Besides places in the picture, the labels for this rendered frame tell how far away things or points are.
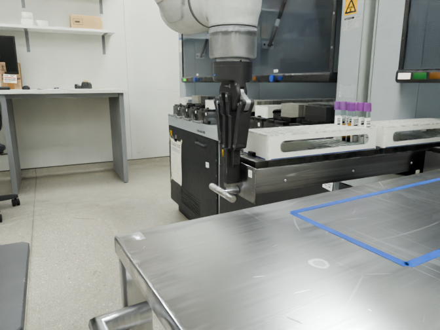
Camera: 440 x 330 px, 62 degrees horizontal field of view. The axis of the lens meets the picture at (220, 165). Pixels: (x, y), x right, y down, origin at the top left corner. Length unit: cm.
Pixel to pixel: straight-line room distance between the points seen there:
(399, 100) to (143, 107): 343
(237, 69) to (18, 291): 48
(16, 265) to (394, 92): 99
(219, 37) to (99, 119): 356
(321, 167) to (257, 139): 15
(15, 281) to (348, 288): 44
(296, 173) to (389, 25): 59
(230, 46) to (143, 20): 366
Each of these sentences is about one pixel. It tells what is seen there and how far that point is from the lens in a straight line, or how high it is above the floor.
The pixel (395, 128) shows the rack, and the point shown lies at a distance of 94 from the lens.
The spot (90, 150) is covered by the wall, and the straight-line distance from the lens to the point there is 422.
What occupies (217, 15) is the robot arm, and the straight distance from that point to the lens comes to 68.
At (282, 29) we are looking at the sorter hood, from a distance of 154.
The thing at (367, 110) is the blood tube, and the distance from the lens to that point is 88.
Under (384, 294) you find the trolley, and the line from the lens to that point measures 29.
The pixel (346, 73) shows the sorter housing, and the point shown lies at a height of 99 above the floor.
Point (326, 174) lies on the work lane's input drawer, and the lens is 79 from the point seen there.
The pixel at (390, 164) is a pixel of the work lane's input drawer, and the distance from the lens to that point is 92.
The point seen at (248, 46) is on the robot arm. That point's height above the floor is 103.
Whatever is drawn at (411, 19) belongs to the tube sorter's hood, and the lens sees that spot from 112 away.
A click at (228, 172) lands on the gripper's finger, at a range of 72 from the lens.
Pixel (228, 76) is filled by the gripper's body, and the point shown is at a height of 97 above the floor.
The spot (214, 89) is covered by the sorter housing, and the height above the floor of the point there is 91.
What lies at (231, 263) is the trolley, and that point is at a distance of 31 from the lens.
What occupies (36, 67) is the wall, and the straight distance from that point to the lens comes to 414.
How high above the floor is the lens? 96
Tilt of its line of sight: 13 degrees down
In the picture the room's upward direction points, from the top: straight up
